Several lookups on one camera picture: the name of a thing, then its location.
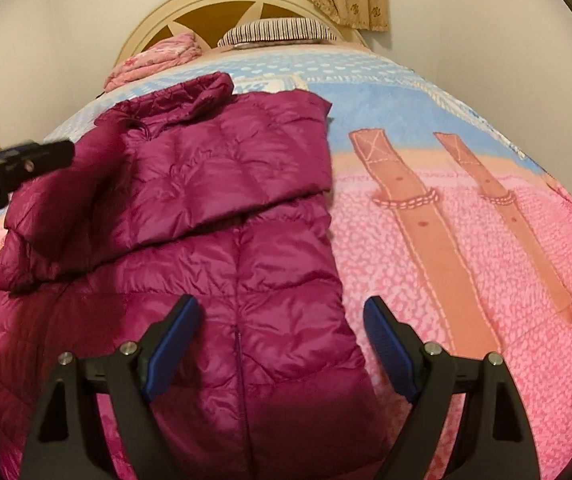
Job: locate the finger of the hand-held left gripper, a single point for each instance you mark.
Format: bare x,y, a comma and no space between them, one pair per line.
28,164

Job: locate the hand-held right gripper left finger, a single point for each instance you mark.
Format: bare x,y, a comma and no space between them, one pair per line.
172,344

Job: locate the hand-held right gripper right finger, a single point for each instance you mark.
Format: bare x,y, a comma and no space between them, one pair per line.
390,345

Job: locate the magenta puffer jacket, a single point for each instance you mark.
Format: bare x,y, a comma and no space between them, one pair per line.
216,210

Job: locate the pink and blue printed blanket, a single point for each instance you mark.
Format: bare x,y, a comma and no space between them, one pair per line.
440,285

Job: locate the pink folded quilt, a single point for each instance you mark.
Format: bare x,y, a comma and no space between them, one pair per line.
156,57

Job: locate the cream wooden headboard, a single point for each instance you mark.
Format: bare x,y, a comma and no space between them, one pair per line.
166,15

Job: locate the striped pillow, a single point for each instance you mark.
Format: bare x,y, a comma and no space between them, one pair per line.
276,30

